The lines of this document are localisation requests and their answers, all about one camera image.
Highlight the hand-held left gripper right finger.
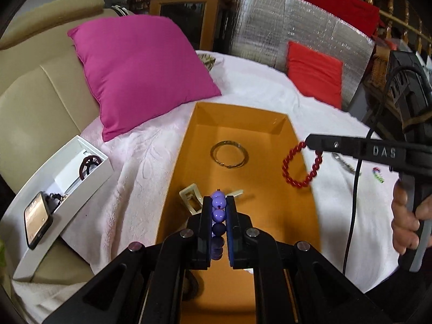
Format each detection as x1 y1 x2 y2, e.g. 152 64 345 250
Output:
225 195 394 324

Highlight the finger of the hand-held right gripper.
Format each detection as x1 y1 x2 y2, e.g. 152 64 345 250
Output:
305 134 407 163

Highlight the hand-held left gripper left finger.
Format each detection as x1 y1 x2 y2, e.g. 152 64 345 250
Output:
42 194 217 324

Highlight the purple bead bracelet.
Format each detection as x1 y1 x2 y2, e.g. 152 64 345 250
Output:
210 189 226 262

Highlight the beige hair claw clip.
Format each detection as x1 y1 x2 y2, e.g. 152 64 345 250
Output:
179 184 244 215

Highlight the orange cardboard box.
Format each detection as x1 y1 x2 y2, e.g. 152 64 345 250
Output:
153 102 321 324

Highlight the grey metal bangle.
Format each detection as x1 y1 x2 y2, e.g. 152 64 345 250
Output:
210 141 249 168

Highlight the red bead bracelet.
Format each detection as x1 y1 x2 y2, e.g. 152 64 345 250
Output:
282 142 323 190

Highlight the person's right hand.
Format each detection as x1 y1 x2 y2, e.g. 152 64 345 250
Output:
391 183 432 257

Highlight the wicker basket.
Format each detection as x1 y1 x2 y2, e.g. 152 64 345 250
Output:
369 54 392 92

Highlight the red pillow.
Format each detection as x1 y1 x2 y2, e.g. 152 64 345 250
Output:
286 40 344 109

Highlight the white embossed towel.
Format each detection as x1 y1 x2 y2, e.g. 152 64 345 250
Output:
13 50 410 324

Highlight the brown round ornament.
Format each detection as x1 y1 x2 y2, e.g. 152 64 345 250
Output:
79 154 103 178

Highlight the red blanket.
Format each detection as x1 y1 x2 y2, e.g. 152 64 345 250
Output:
273 0 382 38

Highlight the silver foil insulation mat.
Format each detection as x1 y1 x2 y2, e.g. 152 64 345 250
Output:
229 0 376 109

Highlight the white cardboard box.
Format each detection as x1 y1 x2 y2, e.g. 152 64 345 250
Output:
0 135 114 282

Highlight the patterned brown cloth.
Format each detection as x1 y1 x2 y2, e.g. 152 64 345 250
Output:
198 54 217 72

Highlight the pink pillow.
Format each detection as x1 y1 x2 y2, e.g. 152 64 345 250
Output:
67 15 222 142

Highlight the black smartphone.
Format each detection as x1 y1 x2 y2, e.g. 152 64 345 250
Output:
23 191 55 251

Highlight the beige sofa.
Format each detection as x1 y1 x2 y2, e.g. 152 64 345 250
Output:
0 0 119 284

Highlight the wooden cabinet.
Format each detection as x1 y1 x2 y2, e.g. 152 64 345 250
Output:
145 0 233 53

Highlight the small dark metal keychain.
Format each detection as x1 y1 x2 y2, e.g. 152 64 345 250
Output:
331 153 362 177

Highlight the black cable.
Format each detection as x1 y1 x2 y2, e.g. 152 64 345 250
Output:
342 66 432 275

